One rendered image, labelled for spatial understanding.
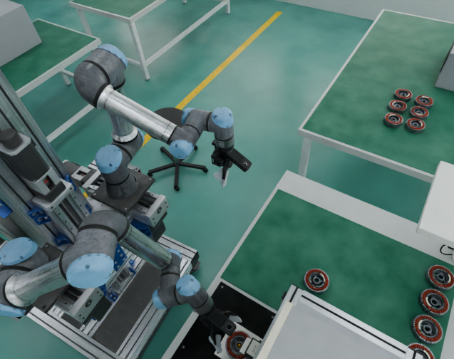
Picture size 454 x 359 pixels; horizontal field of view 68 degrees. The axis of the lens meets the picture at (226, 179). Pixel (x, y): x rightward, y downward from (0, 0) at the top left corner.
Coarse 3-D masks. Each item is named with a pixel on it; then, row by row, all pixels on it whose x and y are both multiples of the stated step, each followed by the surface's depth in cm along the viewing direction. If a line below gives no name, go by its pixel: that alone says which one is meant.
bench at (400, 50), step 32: (384, 32) 289; (416, 32) 286; (448, 32) 283; (352, 64) 263; (384, 64) 260; (416, 64) 258; (352, 96) 239; (384, 96) 236; (416, 96) 234; (448, 96) 232; (320, 128) 220; (352, 128) 219; (384, 128) 217; (448, 128) 213; (384, 160) 201; (416, 160) 199; (448, 160) 197
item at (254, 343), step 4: (248, 340) 131; (252, 340) 127; (256, 340) 127; (244, 344) 130; (248, 344) 130; (252, 344) 126; (256, 344) 126; (244, 348) 129; (248, 348) 126; (252, 348) 126; (256, 348) 126; (240, 352) 129; (244, 352) 125; (248, 352) 125; (252, 352) 125; (248, 356) 125; (252, 356) 124
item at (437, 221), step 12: (444, 168) 137; (444, 180) 133; (432, 192) 130; (444, 192) 130; (432, 204) 127; (444, 204) 126; (432, 216) 124; (444, 216) 123; (420, 228) 121; (432, 228) 120; (444, 228) 120; (444, 240) 119
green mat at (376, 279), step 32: (256, 224) 178; (288, 224) 177; (320, 224) 176; (352, 224) 175; (256, 256) 167; (288, 256) 166; (320, 256) 165; (352, 256) 164; (384, 256) 163; (416, 256) 162; (256, 288) 157; (288, 288) 156; (352, 288) 154; (384, 288) 153; (416, 288) 152; (384, 320) 145; (448, 320) 143
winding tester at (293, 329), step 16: (288, 304) 96; (288, 320) 93; (304, 320) 93; (272, 336) 91; (288, 336) 91; (304, 336) 90; (320, 336) 90; (336, 336) 90; (272, 352) 89; (288, 352) 88; (304, 352) 88; (320, 352) 88; (336, 352) 88; (352, 352) 87; (368, 352) 87
